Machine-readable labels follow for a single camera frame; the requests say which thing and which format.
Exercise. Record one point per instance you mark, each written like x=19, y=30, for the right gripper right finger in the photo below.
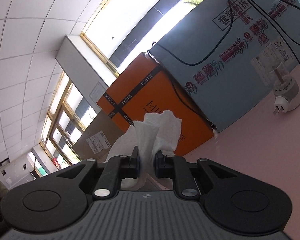
x=176, y=168

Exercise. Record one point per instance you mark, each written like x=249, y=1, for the orange MIUZI box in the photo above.
x=145, y=87

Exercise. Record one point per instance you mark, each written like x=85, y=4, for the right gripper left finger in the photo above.
x=116, y=169

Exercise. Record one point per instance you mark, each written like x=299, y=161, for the brown cardboard box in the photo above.
x=98, y=138

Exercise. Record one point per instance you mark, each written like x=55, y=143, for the white plug adapter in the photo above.
x=285, y=88

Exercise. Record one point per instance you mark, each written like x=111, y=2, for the light blue cardboard box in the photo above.
x=219, y=53

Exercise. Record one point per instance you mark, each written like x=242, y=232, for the white paper towel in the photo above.
x=157, y=132

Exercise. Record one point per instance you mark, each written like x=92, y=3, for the paper notice on wall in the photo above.
x=96, y=93

